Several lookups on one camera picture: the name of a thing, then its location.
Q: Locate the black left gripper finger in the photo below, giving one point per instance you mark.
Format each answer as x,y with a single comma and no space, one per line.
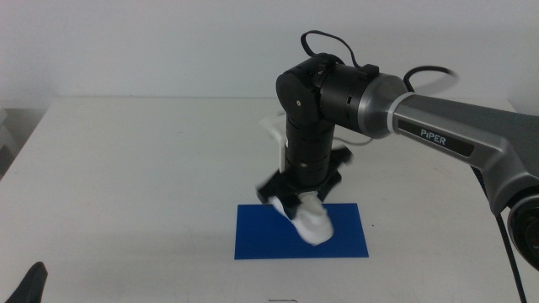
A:
31,286

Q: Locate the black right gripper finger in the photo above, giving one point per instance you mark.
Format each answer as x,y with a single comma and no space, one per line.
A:
293,209

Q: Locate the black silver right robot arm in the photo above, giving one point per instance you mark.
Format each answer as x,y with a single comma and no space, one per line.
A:
442,122

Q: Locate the blue rectangular mat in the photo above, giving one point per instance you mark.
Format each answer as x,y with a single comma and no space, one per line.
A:
261,235

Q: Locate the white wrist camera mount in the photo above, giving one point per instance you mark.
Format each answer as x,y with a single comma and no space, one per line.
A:
275,134

